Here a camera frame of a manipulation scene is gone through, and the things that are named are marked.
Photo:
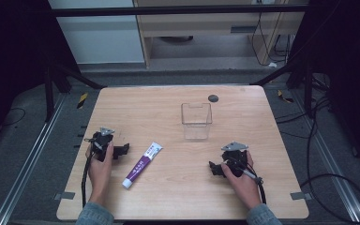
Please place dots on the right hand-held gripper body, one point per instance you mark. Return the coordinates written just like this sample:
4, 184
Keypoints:
233, 157

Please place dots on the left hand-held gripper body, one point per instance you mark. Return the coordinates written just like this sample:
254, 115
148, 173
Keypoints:
100, 142

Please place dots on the purple and white toothpaste tube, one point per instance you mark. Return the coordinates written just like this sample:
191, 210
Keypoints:
142, 164

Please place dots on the clear plastic container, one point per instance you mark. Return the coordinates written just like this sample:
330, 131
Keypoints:
197, 120

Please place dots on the person's left hand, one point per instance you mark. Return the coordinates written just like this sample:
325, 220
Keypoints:
99, 175

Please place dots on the person's right hand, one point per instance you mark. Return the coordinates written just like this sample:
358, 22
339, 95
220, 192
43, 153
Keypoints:
243, 186

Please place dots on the yellow and black tape strip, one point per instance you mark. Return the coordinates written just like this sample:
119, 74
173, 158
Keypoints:
284, 97
82, 100

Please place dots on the dark round table cap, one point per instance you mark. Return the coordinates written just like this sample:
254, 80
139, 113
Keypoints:
213, 98

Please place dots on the black metal stand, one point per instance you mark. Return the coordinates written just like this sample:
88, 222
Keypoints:
308, 90
49, 93

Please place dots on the white plug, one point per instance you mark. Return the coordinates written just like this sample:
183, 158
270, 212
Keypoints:
272, 64

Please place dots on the white cabinet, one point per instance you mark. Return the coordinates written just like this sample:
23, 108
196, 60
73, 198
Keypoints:
101, 37

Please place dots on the dark curtain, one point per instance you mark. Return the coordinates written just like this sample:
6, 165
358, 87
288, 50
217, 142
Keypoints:
9, 62
350, 78

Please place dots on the light wooden desk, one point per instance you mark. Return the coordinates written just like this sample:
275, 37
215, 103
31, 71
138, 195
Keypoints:
200, 23

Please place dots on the grey table bracket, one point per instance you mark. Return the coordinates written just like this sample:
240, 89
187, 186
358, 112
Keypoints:
300, 196
64, 196

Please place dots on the aluminium floor rail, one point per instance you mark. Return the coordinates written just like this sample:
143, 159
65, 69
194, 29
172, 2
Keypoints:
334, 175
28, 162

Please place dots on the black horizontal frame bar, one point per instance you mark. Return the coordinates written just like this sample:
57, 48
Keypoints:
168, 11

